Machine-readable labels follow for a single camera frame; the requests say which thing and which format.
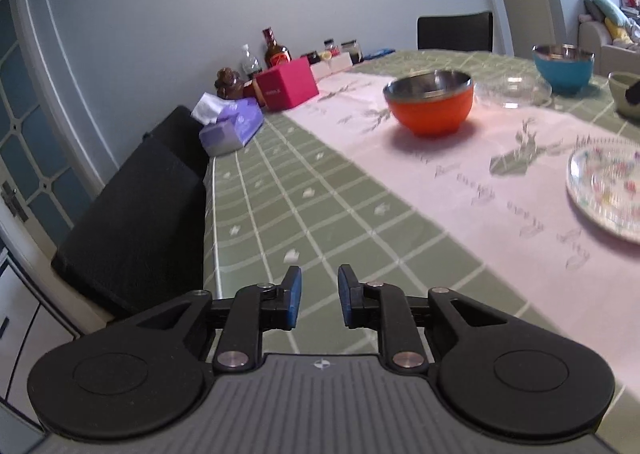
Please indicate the dark jar right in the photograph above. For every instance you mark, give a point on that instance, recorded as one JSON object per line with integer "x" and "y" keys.
{"x": 353, "y": 49}

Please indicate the blue packet on table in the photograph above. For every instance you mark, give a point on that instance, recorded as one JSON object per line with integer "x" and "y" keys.
{"x": 380, "y": 53}

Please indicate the beige sofa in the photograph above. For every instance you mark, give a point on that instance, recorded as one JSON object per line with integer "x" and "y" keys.
{"x": 613, "y": 38}

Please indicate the amber liquor bottle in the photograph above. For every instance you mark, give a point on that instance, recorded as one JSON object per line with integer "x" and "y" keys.
{"x": 276, "y": 53}

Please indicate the large patterned glass plate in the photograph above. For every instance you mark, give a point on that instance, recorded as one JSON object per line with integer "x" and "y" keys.
{"x": 602, "y": 181}

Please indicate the dark jar left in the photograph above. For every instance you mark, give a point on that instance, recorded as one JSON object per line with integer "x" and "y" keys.
{"x": 312, "y": 57}

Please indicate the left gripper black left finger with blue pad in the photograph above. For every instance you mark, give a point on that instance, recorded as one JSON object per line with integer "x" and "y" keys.
{"x": 253, "y": 311}

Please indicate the blue steel bowl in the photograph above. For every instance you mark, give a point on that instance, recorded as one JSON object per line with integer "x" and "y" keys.
{"x": 566, "y": 68}

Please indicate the pink deer table runner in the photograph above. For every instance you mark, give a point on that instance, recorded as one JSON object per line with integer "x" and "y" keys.
{"x": 497, "y": 187}

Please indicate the white condiment tray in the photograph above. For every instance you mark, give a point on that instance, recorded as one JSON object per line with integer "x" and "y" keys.
{"x": 335, "y": 64}

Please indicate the purple tissue box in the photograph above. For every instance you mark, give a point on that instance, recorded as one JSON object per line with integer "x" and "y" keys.
{"x": 228, "y": 125}

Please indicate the black chair right side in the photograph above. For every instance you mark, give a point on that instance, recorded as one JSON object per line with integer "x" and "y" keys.
{"x": 467, "y": 32}

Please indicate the black chair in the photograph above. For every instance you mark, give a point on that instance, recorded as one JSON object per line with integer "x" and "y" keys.
{"x": 467, "y": 32}
{"x": 180, "y": 133}
{"x": 141, "y": 241}

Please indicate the clear plastic water bottle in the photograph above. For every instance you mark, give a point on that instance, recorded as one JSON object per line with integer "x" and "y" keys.
{"x": 250, "y": 64}

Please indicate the brown ceramic jar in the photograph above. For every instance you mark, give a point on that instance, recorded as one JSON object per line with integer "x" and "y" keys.
{"x": 229, "y": 84}

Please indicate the black chair near left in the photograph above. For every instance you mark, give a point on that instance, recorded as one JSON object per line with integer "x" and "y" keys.
{"x": 141, "y": 241}

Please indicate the small red-label bottle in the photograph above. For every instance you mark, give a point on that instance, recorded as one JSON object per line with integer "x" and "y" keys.
{"x": 331, "y": 47}

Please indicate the teal glass door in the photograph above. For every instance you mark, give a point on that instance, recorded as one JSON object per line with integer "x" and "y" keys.
{"x": 38, "y": 185}

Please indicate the black chair far left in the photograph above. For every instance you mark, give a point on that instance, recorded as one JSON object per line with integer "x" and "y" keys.
{"x": 180, "y": 133}

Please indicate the small patterned glass plate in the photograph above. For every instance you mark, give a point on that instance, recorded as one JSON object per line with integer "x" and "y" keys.
{"x": 514, "y": 91}

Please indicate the orange steel bowl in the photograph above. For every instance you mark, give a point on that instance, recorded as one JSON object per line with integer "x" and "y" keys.
{"x": 431, "y": 104}

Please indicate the dark jar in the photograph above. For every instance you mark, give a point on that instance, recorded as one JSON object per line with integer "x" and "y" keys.
{"x": 312, "y": 57}
{"x": 353, "y": 49}

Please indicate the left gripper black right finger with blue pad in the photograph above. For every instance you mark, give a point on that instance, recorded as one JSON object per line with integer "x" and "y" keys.
{"x": 395, "y": 318}

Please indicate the green checked tablecloth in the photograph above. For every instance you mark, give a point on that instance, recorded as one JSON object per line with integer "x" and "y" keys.
{"x": 289, "y": 199}

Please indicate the magenta cube box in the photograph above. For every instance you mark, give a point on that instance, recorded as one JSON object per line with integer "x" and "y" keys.
{"x": 287, "y": 85}

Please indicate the green ceramic bowl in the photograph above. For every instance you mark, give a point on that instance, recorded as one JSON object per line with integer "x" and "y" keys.
{"x": 619, "y": 83}

